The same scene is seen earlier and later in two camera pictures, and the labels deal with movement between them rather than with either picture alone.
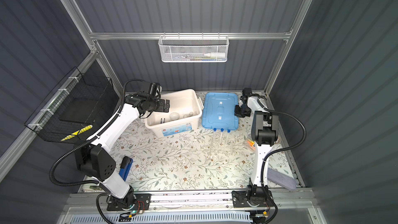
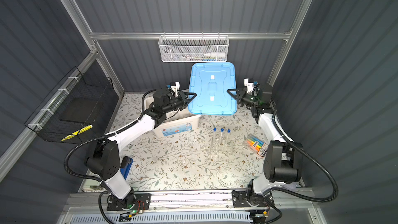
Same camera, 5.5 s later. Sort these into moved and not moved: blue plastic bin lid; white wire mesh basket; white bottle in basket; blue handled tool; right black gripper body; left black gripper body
Moved: right black gripper body; left black gripper body; blue plastic bin lid
Not moved: blue handled tool; white wire mesh basket; white bottle in basket
